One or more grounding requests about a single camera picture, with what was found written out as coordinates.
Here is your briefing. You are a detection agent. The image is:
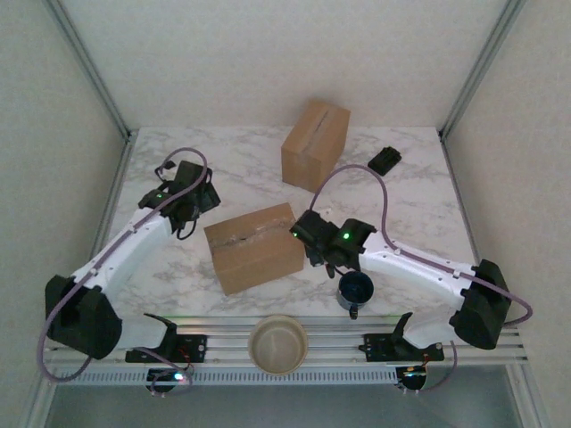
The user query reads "dark blue mug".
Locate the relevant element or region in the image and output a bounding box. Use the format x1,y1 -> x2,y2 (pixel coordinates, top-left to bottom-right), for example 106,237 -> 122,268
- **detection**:
336,270 -> 375,321

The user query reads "black base electronics module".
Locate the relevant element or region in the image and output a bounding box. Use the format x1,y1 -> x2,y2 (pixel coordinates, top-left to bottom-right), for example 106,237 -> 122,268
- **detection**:
394,365 -> 430,396
145,368 -> 191,399

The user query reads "brown cardboard express box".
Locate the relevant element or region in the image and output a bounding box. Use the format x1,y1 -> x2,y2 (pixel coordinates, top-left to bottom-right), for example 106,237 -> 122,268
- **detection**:
203,202 -> 305,296
280,98 -> 352,193

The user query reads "aluminium frame post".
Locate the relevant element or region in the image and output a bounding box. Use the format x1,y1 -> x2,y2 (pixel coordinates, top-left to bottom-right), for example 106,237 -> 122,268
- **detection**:
43,0 -> 134,139
438,0 -> 528,140

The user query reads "white slotted cable duct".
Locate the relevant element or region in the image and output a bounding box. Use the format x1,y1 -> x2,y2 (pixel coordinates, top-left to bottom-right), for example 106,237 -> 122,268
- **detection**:
57,367 -> 399,387

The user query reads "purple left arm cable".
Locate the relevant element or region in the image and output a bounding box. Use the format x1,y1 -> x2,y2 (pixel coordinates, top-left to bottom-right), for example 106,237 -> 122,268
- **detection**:
38,146 -> 211,398

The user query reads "beige bowl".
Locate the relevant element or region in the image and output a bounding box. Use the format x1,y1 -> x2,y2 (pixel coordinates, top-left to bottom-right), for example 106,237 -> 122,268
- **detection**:
247,314 -> 310,375

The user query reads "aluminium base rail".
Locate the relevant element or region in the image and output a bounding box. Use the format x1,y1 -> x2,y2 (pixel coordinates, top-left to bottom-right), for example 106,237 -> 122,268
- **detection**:
37,314 -> 528,370

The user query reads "black folding phone stand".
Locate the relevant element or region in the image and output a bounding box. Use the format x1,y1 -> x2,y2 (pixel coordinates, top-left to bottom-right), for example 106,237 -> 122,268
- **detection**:
368,145 -> 404,176

